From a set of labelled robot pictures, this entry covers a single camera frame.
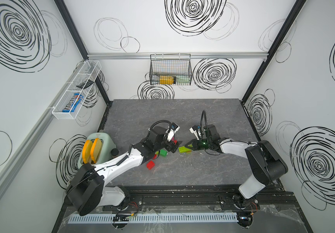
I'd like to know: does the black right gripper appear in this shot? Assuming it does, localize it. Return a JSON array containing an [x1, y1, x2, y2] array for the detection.
[[185, 139, 212, 150]]

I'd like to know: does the lime green long lego brick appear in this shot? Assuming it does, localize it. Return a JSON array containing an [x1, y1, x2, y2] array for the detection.
[[179, 146, 192, 153]]

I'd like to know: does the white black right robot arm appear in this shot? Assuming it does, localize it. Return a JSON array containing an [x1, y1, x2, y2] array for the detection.
[[185, 110, 289, 210]]

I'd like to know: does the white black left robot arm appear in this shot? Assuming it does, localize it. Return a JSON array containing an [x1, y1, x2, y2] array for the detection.
[[66, 120, 181, 216]]

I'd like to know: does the red lego brick front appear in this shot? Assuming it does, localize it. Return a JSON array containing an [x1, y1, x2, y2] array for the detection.
[[146, 161, 155, 170]]

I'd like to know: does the mint green toaster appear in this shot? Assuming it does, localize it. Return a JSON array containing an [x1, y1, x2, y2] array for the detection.
[[78, 133, 116, 168]]

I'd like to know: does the green item in basket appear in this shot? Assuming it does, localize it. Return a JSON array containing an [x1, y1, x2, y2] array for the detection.
[[176, 75, 192, 85]]

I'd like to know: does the yellow toast slice right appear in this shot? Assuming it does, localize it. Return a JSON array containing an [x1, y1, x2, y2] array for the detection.
[[90, 138, 102, 164]]

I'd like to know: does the yellow toast slice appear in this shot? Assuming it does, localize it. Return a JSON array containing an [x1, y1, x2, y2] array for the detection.
[[90, 138, 102, 164], [82, 140, 93, 164]]

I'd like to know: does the yellow toast slice left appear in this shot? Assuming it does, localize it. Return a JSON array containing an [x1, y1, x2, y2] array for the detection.
[[82, 140, 93, 164]]

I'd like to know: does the black remote control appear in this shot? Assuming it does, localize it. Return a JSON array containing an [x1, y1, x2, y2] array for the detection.
[[76, 80, 94, 89]]

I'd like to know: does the blue candy packet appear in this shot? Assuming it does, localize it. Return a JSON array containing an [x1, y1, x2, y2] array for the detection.
[[62, 93, 83, 113]]

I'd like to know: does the white slotted cable duct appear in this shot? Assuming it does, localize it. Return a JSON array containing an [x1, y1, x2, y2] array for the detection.
[[67, 213, 238, 224]]

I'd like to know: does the black wire wall basket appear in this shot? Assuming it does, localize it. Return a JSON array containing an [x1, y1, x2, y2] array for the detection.
[[149, 58, 193, 85]]

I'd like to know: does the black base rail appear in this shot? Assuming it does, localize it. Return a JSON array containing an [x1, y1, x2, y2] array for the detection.
[[65, 186, 298, 212]]

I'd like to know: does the aluminium wall rail back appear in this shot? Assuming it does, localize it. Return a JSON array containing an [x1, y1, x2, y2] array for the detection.
[[88, 52, 269, 60]]

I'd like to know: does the aluminium wall rail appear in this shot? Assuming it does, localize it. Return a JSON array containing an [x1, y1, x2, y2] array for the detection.
[[0, 61, 85, 200], [88, 52, 269, 60]]

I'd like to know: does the white wire shelf basket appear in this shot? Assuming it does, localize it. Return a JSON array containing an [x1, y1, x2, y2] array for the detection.
[[52, 60, 101, 120]]

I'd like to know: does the black corner frame post right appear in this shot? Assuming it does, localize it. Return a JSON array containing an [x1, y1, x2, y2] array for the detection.
[[241, 0, 307, 104]]

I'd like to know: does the black corner frame post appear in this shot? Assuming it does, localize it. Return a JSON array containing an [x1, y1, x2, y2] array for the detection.
[[54, 0, 112, 107], [241, 0, 307, 104]]

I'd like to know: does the black corner frame post left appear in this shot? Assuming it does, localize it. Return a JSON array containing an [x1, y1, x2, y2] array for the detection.
[[54, 0, 112, 107]]

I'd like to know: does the aluminium wall rail left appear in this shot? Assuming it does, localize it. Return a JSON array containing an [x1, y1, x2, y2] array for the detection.
[[0, 61, 85, 200]]

